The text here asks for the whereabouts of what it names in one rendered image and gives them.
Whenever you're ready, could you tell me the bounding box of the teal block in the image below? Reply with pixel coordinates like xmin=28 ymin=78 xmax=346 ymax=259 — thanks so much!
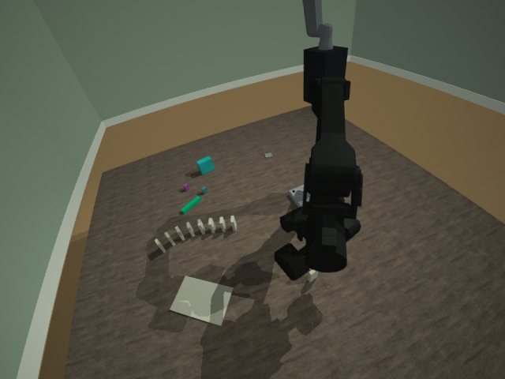
xmin=197 ymin=156 xmax=215 ymax=175

